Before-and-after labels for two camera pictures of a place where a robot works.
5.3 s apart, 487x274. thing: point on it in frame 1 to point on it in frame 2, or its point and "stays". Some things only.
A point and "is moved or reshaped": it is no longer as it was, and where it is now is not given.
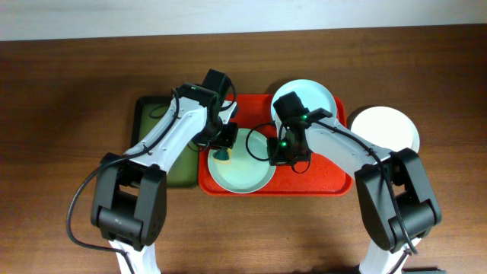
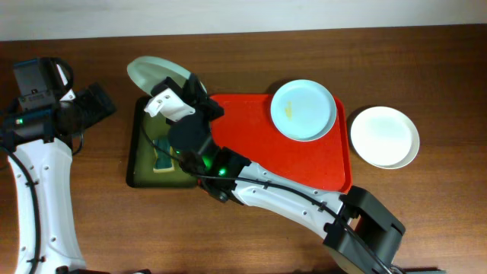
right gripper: [271, 145] to [200, 114]
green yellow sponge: [228, 161] is moved or reshaped
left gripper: [224, 136] to [100, 100]
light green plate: [245, 168] to [148, 71]
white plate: [386, 127] stays
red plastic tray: [317, 176] stays
